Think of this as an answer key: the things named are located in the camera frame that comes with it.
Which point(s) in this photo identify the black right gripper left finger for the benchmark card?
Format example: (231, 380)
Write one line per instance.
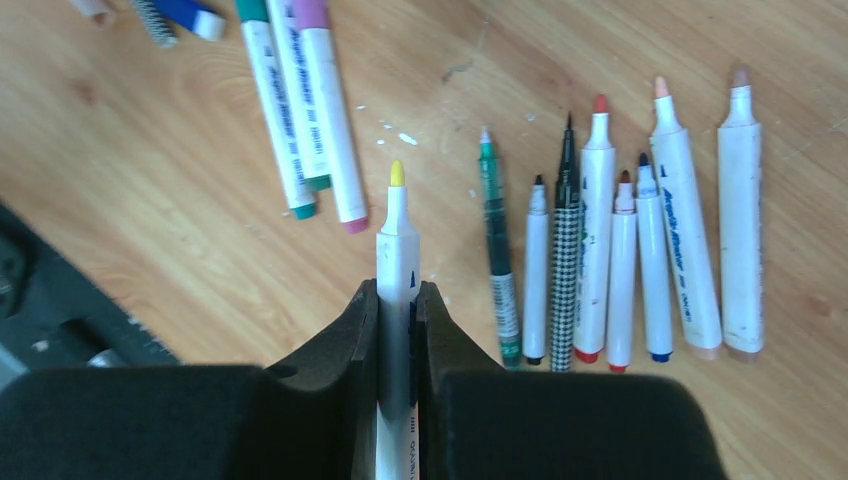
(311, 415)

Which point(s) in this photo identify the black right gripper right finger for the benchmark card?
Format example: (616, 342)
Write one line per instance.
(482, 421)

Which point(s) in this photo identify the clear green gel pen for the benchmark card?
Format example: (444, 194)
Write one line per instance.
(499, 254)

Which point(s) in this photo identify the black capped white marker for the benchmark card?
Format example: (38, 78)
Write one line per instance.
(536, 274)

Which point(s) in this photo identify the yellow capped white marker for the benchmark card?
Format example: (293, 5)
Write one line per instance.
(398, 285)

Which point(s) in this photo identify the blue capped thin pen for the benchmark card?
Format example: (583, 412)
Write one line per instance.
(653, 265)

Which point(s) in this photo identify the houndstooth patterned pen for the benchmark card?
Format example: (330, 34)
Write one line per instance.
(565, 254)

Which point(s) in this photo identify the red capped white marker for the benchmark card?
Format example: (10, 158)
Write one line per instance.
(619, 335)

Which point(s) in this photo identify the beige capped white marker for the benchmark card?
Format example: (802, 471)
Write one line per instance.
(685, 228)

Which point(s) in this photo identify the dark green capped marker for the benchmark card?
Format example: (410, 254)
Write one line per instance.
(310, 144)

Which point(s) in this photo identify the brown capped white marker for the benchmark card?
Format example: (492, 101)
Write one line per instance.
(739, 194)

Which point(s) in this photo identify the pink capped white marker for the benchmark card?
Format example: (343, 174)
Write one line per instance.
(314, 27)

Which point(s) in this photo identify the blue pen cap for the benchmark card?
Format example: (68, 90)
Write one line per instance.
(195, 17)

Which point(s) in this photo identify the houndstooth pen cap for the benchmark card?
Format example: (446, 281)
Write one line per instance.
(154, 23)

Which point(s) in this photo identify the beige marker cap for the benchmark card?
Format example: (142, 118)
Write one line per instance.
(98, 11)

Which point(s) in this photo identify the teal capped white marker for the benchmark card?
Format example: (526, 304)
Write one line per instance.
(262, 53)

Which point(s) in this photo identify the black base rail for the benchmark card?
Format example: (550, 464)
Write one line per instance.
(53, 316)

